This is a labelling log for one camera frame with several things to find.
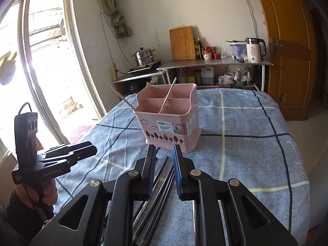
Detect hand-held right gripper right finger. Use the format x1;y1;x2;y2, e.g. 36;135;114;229
172;145;299;246

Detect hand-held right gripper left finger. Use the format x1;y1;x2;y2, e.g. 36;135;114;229
29;145;157;246

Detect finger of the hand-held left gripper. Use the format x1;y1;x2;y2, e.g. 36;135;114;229
38;153;84;170
43;141;98;161

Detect black chopstick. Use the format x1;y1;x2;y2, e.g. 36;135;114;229
138;171;176;246
133;164;174;233
147;184;178;246
152;155;169;189

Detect stainless steel utensil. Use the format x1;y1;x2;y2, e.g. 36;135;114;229
133;200;148;236

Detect pink plastic utensil basket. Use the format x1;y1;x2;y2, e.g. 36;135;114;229
134;83;202;154

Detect person's left forearm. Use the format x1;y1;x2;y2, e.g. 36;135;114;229
0;192;48;246

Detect person's left hand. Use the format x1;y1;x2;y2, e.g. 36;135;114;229
15;179;58;211

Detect red patterned floor mat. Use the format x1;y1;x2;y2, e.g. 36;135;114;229
68;124;98;146

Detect wooden chopstick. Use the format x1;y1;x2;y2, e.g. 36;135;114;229
157;77;178;114
111;87;136;110

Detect white framed glass door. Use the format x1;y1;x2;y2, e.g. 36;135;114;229
0;0;108;159

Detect low metal side table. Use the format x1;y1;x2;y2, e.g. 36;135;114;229
112;70;164;95

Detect black induction cooker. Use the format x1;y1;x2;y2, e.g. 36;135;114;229
127;60;162;75

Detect clear plastic jug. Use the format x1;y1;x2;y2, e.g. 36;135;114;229
200;67;215;85

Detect stainless steel steamer pot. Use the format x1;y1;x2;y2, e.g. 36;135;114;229
132;47;156;66

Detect plastic bags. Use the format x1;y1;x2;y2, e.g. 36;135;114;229
234;67;255;85

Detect metal kitchen table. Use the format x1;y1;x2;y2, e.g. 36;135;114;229
156;58;273;93

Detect bamboo cutting board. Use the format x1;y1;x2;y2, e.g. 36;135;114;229
169;26;197;61

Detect hanging beige cloth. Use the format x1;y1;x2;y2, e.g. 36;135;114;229
99;0;133;38

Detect clear water filter pitcher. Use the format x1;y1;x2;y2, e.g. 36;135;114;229
232;43;248;60

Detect white electric kettle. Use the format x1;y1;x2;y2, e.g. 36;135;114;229
245;38;266;63

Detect wooden door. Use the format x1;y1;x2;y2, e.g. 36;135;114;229
252;0;318;121

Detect metal door handle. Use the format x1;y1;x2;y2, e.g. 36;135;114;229
269;38;282;55

